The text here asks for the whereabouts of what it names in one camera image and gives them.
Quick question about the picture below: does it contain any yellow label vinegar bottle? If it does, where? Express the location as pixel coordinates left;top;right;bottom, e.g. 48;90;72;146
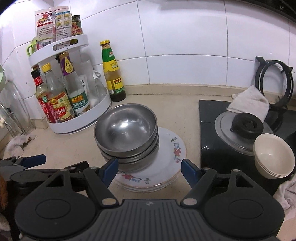
42;63;75;122

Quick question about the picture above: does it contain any red label soy sauce bottle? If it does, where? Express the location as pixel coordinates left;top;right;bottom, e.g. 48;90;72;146
31;67;58;123

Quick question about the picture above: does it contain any steel pot lid black knob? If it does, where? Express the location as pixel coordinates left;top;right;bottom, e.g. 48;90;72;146
214;111;273;156

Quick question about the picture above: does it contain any white rotating condiment rack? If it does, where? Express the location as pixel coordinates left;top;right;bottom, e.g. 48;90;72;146
29;35;111;135

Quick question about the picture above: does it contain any white floral plate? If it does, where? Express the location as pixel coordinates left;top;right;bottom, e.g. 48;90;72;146
114;127;187;193

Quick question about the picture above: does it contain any white cloth on stove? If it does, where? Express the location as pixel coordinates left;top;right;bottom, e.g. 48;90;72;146
226;86;269;123

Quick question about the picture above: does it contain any purple label white vinegar bottle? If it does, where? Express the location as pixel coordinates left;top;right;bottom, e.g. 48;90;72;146
59;52;91;116

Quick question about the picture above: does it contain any steel bowl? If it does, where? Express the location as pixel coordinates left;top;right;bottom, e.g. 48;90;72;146
94;103;158;157
100;138;159;171
100;134;159;163

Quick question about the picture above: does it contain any glass pot lid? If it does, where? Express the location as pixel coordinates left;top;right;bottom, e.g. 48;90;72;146
1;81;32;137

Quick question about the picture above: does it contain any white rag left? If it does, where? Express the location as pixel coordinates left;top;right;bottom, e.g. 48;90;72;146
6;134;37;158

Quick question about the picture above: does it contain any white floral cloth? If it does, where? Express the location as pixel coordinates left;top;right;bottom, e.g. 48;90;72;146
273;174;296;221

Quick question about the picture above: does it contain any cream ceramic bowl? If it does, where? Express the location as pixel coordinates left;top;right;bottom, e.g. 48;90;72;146
253;133;295;179

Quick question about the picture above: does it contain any black gas stove top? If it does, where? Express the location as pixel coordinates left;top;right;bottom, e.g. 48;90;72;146
199;100;292;195

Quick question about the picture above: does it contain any clear dispenser bottle white cap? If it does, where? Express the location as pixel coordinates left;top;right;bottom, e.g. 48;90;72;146
88;70;106;107

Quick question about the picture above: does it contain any green yellow oil bottle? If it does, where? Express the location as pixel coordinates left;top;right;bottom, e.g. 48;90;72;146
100;40;126;102

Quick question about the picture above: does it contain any seasoning carton box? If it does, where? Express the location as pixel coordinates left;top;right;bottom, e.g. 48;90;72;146
35;6;72;49

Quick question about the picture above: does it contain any dark sauce jar top shelf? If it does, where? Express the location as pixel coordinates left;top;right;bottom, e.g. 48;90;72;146
71;15;84;36

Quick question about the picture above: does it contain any plastic bag in rack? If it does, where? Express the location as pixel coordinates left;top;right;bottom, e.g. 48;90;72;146
77;60;96;99

